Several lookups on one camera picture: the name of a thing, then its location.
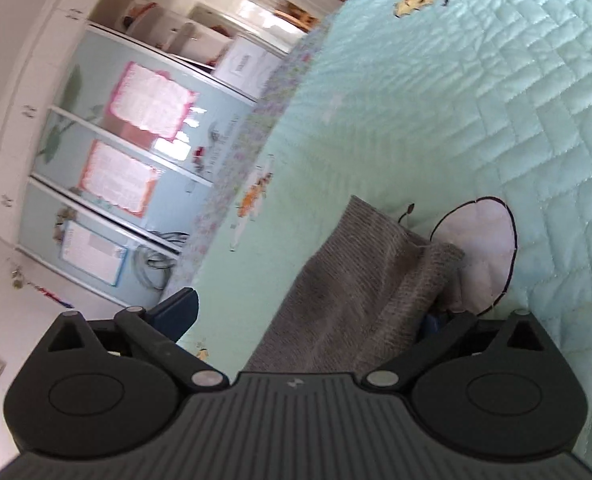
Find coiled grey hose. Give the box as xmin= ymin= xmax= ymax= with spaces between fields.
xmin=133 ymin=230 xmax=191 ymax=291

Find white corner shelves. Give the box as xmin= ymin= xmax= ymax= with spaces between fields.
xmin=121 ymin=0 xmax=232 ymax=68

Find red hanging ornament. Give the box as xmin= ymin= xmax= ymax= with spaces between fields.
xmin=26 ymin=280 xmax=74 ymax=311

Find pink bordered poster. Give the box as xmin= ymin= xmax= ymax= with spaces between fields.
xmin=108 ymin=61 xmax=199 ymax=142

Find green quilted bee bedspread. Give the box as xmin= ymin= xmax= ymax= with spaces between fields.
xmin=176 ymin=0 xmax=592 ymax=480

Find dotted bed sheet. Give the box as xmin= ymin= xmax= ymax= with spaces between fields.
xmin=161 ymin=15 xmax=334 ymax=301

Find blue bordered poster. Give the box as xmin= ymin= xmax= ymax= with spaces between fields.
xmin=58 ymin=220 xmax=128 ymax=288

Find white overhead cabinet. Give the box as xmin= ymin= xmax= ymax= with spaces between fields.
xmin=0 ymin=0 xmax=177 ymax=241

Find wall lamp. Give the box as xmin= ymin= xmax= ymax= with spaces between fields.
xmin=6 ymin=260 xmax=29 ymax=291

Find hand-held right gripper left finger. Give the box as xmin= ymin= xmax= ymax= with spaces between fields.
xmin=46 ymin=287 xmax=229 ymax=393

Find orange bordered poster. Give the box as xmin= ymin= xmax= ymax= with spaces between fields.
xmin=80 ymin=140 xmax=159 ymax=218

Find sliding door wardrobe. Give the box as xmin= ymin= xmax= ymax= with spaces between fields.
xmin=18 ymin=27 xmax=259 ymax=308

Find grey knit garment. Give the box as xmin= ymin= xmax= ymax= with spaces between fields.
xmin=246 ymin=195 xmax=466 ymax=376

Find wooden chair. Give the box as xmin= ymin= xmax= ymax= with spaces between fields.
xmin=273 ymin=5 xmax=322 ymax=33

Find white drawer cabinet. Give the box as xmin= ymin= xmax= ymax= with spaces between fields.
xmin=211 ymin=35 xmax=282 ymax=101

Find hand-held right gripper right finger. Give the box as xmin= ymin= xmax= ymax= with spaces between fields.
xmin=361 ymin=310 xmax=550 ymax=393

